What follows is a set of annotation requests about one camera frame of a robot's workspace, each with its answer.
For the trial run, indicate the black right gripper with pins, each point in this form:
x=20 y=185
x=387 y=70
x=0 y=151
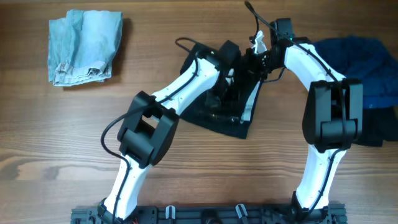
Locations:
x=249 y=66

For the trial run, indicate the black shorts with snap button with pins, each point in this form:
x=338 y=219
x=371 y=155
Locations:
x=226 y=109

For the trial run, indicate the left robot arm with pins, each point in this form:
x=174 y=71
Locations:
x=142 y=136

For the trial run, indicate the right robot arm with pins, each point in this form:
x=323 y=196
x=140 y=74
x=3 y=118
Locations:
x=332 y=118

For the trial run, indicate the blue crumpled garment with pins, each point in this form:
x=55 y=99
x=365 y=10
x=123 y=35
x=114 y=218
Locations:
x=366 y=59

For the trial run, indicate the black garment under blue one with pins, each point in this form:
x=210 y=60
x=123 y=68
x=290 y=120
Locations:
x=379 y=125

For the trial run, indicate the light blue folded denim shorts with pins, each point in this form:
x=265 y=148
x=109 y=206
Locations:
x=82 y=46

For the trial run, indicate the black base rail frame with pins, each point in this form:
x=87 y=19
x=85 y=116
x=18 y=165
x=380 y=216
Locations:
x=335 y=213

